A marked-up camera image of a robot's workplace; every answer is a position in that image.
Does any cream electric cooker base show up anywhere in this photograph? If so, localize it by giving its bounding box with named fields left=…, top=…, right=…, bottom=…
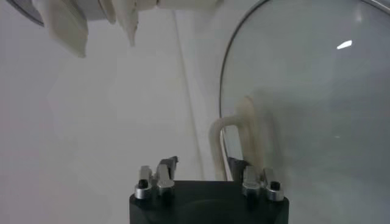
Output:
left=32, top=0, right=226, bottom=58

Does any glass pot lid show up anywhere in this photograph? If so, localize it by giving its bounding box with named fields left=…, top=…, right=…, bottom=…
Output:
left=208, top=0, right=390, bottom=224

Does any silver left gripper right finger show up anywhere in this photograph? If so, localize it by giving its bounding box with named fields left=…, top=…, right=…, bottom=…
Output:
left=228, top=156, right=285, bottom=202

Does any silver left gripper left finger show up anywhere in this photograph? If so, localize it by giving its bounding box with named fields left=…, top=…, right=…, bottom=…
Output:
left=135, top=156, right=179, bottom=200

